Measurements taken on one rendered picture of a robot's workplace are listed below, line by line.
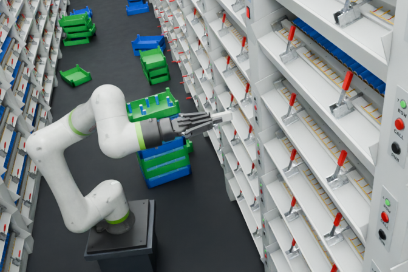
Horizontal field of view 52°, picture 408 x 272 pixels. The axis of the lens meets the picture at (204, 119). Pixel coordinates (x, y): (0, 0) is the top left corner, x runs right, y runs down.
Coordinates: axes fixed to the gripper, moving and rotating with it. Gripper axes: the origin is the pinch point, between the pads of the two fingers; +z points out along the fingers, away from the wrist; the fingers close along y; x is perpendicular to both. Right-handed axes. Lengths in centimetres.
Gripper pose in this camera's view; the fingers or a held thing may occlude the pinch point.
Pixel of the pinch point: (221, 117)
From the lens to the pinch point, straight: 136.8
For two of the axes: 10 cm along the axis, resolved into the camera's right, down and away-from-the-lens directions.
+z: 9.7, -2.2, 1.2
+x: -1.2, -8.3, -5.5
